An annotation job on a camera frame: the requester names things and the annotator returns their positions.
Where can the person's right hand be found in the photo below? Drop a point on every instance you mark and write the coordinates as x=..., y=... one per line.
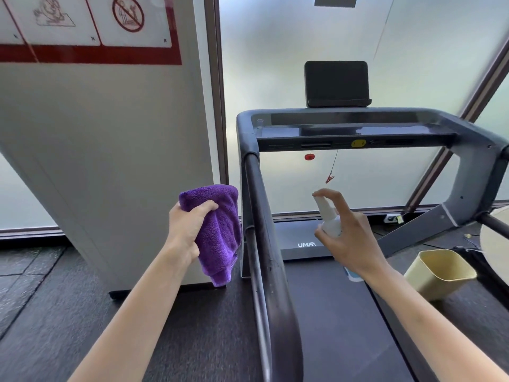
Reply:
x=356, y=242

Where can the person's left hand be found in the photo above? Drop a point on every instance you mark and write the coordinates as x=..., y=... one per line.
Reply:
x=181, y=230

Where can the person's left thumb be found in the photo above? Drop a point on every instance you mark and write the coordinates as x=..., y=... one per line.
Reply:
x=205, y=208

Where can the person's right thumb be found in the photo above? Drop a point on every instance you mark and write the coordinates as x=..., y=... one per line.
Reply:
x=323, y=239

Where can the white spray bottle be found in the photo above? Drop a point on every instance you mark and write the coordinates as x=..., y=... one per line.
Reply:
x=332, y=225

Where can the purple microfiber cloth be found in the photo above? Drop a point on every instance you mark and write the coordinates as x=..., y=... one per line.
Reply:
x=220, y=234

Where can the person's right forearm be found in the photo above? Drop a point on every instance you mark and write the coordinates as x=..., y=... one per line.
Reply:
x=429, y=330

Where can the person's left forearm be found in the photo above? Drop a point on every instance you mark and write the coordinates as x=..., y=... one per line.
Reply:
x=135, y=314

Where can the white power strip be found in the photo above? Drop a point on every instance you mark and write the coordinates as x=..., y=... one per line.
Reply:
x=393, y=218

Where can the grey treadmill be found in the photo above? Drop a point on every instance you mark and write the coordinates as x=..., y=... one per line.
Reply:
x=274, y=294

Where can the white pillar cabinet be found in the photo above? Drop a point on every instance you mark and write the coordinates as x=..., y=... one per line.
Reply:
x=119, y=155

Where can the beige plastic waste bin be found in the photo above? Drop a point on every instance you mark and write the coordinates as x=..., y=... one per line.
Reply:
x=437, y=274

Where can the black tablet screen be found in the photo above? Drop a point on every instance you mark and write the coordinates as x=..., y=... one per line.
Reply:
x=336, y=83

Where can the brown diagonal window beam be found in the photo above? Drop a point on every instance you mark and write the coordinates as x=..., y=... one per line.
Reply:
x=457, y=135

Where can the white round furniture piece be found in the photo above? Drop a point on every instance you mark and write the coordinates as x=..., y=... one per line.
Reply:
x=495, y=242

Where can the red and white safety sign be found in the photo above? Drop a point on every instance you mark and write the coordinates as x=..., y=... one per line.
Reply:
x=99, y=55

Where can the grey square window patch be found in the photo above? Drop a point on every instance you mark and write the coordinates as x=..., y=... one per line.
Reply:
x=335, y=0

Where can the brown window frame post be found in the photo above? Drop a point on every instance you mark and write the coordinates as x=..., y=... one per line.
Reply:
x=216, y=95

